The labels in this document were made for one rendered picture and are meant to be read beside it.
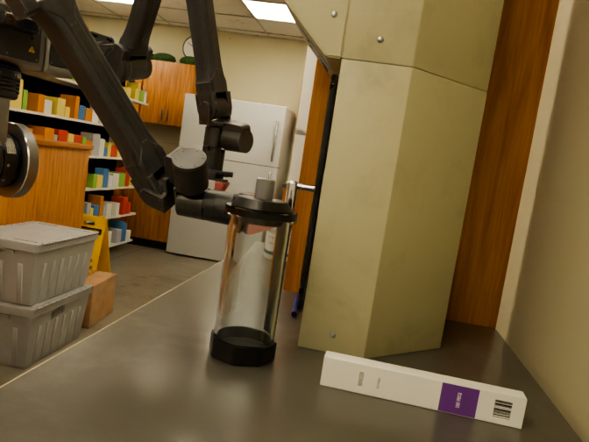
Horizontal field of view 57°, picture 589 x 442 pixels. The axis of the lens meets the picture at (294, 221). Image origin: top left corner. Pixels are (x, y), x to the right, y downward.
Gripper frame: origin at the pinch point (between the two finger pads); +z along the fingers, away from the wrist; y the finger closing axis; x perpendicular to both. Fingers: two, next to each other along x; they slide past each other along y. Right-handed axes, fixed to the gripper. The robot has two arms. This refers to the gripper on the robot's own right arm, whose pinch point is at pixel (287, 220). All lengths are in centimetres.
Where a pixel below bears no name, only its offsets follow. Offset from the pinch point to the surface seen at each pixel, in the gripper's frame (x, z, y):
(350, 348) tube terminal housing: 18.1, 14.5, -5.4
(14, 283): 74, -150, 152
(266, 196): -4.4, -1.8, -15.0
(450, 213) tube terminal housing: -6.2, 27.4, 5.4
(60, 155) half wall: 13, -187, 238
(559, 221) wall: -8, 48, 14
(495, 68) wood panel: -38, 34, 31
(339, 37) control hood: -30.4, 3.5, -5.7
